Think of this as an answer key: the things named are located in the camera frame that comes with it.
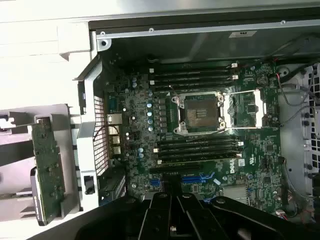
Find thin metal locking lever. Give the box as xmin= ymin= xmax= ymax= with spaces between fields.
xmin=216 ymin=126 xmax=283 ymax=132
xmin=168 ymin=84 xmax=181 ymax=99

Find green Dell motherboard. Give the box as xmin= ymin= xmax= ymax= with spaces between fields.
xmin=104 ymin=59 xmax=286 ymax=219

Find silver chipset heatsink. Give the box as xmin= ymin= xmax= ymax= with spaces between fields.
xmin=222 ymin=186 xmax=249 ymax=204

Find thin red black wire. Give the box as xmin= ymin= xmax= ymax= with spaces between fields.
xmin=272 ymin=56 xmax=285 ymax=82

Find gray plastic parts rack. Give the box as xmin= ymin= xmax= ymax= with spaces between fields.
xmin=0 ymin=103 xmax=82 ymax=223

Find blue long expansion slot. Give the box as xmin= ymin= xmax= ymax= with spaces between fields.
xmin=149 ymin=174 xmax=214 ymax=188

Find RAM slot black clips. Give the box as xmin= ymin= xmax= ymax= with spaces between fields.
xmin=158 ymin=135 xmax=238 ymax=147
xmin=157 ymin=147 xmax=238 ymax=159
xmin=149 ymin=70 xmax=238 ymax=80
xmin=151 ymin=81 xmax=238 ymax=92

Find black long expansion slot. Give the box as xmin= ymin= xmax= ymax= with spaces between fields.
xmin=149 ymin=161 xmax=201 ymax=172

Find open metal PC case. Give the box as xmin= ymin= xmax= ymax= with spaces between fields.
xmin=56 ymin=19 xmax=320 ymax=223

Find silver socket cover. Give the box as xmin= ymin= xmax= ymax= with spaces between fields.
xmin=223 ymin=88 xmax=266 ymax=130

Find RAM slot white clips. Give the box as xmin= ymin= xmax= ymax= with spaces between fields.
xmin=153 ymin=141 xmax=245 ymax=153
xmin=148 ymin=62 xmax=239 ymax=74
xmin=148 ymin=74 xmax=239 ymax=86
xmin=156 ymin=152 xmax=243 ymax=165

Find CPU socket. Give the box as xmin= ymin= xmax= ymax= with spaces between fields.
xmin=171 ymin=91 xmax=226 ymax=135

